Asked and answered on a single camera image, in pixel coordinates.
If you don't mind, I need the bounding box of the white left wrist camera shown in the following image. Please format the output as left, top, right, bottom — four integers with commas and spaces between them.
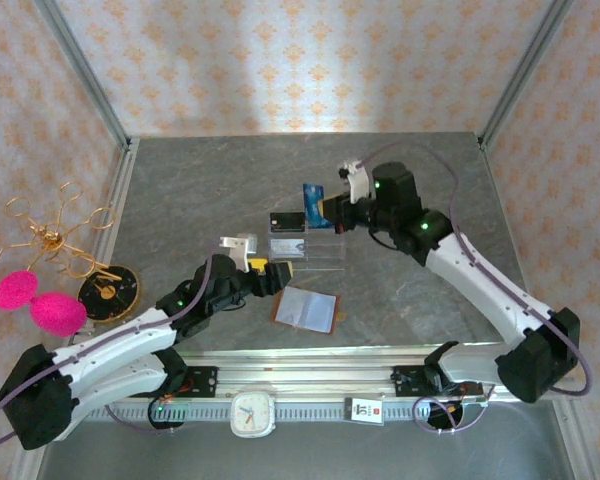
218, 232, 261, 274

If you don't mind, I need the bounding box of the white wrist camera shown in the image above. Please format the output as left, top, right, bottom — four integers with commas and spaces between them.
338, 158, 370, 204
218, 232, 261, 274

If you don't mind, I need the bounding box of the aluminium side rail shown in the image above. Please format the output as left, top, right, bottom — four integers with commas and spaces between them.
59, 138, 141, 361

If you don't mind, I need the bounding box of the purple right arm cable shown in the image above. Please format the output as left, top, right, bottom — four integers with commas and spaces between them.
357, 141, 599, 437

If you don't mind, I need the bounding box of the white square analog clock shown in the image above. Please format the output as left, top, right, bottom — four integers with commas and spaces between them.
229, 390, 277, 439

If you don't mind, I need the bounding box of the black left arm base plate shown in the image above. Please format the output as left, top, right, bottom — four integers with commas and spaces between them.
128, 365, 220, 400

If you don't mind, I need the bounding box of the clear acrylic card stand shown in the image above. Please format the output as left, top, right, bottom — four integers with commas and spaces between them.
267, 229, 349, 274

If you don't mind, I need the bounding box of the white credit card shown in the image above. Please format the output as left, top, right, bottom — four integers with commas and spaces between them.
269, 237, 307, 261

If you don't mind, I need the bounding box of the gold wire ornament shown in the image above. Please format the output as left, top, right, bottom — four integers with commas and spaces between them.
0, 180, 119, 281

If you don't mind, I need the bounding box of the aluminium frame corner post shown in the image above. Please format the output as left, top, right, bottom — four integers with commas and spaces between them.
32, 0, 134, 151
477, 0, 576, 151

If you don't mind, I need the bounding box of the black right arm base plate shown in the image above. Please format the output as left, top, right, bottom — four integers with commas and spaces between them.
392, 364, 484, 399

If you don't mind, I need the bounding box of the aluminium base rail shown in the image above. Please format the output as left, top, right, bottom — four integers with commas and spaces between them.
42, 344, 546, 404

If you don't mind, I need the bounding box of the grey slotted cable duct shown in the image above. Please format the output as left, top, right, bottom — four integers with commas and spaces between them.
104, 398, 461, 425

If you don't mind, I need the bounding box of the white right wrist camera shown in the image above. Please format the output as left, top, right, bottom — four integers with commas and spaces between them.
338, 158, 370, 204

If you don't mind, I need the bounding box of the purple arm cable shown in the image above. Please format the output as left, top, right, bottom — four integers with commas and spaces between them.
357, 141, 599, 437
0, 252, 216, 451

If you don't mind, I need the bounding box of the black white number tag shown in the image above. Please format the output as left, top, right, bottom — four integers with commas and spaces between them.
343, 396, 385, 427

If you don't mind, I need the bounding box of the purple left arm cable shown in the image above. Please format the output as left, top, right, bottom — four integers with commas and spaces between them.
0, 252, 216, 451

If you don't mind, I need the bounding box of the blue credit card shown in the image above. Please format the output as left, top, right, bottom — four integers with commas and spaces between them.
302, 183, 331, 230

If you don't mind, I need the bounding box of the brown card holder wallet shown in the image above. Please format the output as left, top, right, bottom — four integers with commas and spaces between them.
271, 285, 344, 335

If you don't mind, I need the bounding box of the pink fluffy ball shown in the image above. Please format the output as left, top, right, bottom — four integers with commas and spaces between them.
0, 269, 40, 312
29, 292, 89, 336

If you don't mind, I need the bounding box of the black credit card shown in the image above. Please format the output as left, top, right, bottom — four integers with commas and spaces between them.
269, 211, 307, 235

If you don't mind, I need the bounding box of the round black gold clock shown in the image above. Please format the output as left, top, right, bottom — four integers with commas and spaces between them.
77, 264, 141, 324

